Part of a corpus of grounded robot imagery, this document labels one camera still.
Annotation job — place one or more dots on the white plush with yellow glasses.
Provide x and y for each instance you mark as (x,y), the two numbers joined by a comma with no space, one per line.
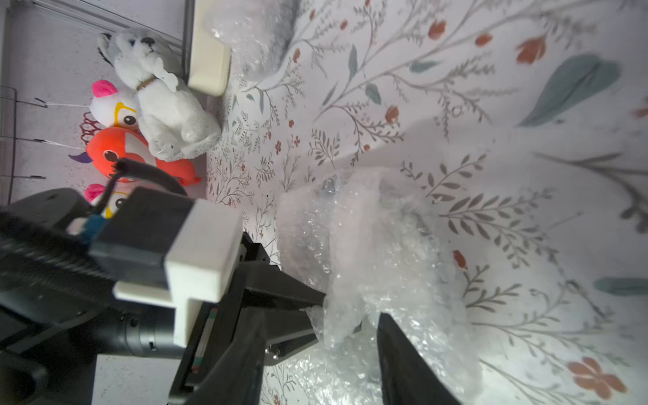
(94,192)

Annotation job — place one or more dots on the grey white husky plush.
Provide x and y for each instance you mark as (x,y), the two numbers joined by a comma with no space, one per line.
(171,118)

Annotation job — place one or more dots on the white pink plush toy top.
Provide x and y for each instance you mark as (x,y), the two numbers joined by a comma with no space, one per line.
(113,108)

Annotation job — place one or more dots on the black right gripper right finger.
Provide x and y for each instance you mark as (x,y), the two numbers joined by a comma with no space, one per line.
(406,379)

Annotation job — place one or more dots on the clear bubble wrap sheet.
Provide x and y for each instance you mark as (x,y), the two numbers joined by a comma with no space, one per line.
(366,239)
(258,33)

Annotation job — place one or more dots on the orange red plush toy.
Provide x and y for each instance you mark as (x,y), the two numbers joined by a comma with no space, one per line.
(112,144)

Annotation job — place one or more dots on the floral table mat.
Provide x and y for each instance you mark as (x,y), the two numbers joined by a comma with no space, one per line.
(523,124)

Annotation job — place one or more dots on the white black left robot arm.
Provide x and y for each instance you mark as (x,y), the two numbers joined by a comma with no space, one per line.
(58,311)

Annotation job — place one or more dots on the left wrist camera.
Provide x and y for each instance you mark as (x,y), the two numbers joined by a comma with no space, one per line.
(166,249)

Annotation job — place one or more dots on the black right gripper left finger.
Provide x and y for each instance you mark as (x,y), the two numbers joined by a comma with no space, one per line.
(237,376)

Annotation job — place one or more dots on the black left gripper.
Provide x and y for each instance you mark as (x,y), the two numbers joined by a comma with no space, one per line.
(255,283)

